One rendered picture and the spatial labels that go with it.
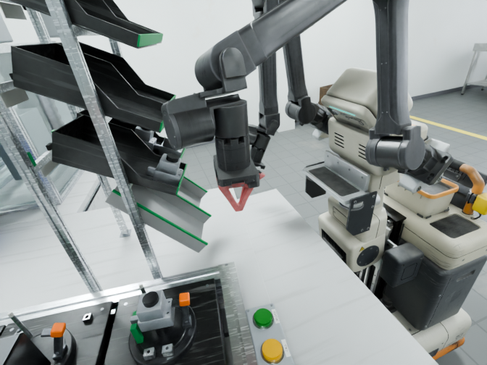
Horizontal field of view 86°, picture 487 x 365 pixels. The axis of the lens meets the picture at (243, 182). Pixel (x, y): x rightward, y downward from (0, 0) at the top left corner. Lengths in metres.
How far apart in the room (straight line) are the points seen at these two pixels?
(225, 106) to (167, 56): 3.51
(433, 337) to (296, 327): 0.93
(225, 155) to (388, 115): 0.41
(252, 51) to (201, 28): 3.55
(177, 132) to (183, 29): 3.58
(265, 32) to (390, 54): 0.32
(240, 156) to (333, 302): 0.54
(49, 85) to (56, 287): 0.66
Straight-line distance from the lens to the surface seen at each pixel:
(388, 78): 0.68
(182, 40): 3.92
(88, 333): 0.75
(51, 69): 0.64
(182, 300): 0.57
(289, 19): 0.49
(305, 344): 0.75
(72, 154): 0.69
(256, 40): 0.43
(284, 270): 0.87
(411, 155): 0.69
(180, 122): 0.37
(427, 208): 1.24
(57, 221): 0.73
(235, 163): 0.42
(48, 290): 1.09
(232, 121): 0.40
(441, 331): 1.62
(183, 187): 0.97
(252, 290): 0.83
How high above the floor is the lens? 1.52
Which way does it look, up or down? 31 degrees down
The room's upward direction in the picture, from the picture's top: 6 degrees counter-clockwise
